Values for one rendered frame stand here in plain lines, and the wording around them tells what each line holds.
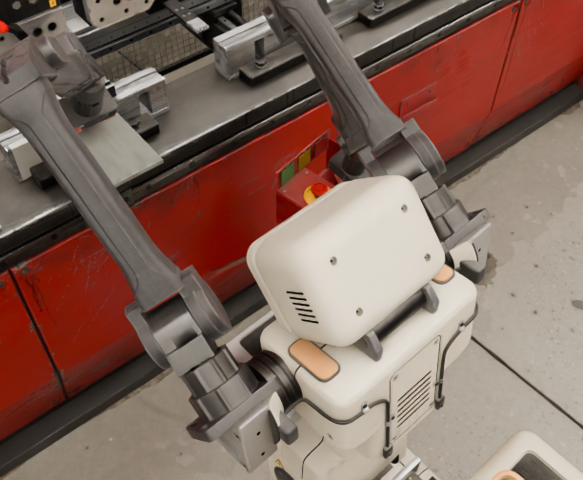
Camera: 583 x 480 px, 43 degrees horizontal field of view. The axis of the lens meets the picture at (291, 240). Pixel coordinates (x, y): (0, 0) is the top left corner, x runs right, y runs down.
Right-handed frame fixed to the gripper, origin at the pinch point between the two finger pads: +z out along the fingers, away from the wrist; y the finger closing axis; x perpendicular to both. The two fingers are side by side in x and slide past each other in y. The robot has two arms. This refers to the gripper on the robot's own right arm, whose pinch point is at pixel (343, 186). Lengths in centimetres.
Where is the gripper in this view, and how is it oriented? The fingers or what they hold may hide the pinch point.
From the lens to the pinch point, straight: 184.1
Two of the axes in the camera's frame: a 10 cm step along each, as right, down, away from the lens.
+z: -1.9, 4.7, 8.6
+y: -7.4, -6.5, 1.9
